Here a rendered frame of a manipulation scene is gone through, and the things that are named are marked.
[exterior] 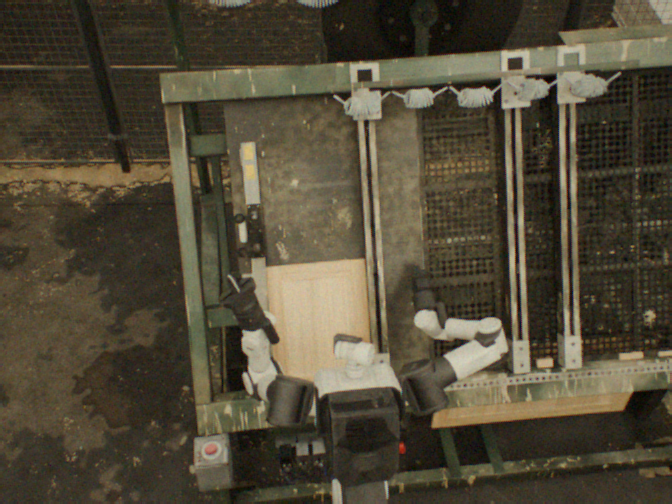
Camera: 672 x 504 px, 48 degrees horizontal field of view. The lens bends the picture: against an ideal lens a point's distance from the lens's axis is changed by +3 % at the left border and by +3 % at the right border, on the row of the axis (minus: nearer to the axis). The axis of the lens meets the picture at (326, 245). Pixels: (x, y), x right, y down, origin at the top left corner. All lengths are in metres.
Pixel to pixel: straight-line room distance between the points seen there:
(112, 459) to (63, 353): 0.74
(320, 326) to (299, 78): 0.92
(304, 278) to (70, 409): 1.75
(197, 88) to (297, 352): 1.03
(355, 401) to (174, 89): 1.21
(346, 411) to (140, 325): 2.30
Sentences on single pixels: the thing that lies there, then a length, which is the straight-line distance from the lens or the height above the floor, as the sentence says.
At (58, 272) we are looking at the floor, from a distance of 4.73.
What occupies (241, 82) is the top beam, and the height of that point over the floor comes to 1.86.
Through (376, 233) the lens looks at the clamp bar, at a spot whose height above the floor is 1.39.
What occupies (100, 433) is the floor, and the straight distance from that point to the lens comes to 3.97.
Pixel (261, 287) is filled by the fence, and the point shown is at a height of 1.24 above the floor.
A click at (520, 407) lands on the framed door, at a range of 3.59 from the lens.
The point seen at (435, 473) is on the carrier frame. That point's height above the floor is 0.18.
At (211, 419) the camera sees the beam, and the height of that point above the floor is 0.86.
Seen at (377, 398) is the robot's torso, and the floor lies 1.40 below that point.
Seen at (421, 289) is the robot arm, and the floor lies 1.27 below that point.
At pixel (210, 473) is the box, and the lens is 2.74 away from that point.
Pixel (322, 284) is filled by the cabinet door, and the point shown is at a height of 1.21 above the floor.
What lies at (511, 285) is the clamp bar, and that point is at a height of 1.20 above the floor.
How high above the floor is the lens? 3.29
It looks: 45 degrees down
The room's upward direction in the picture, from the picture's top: straight up
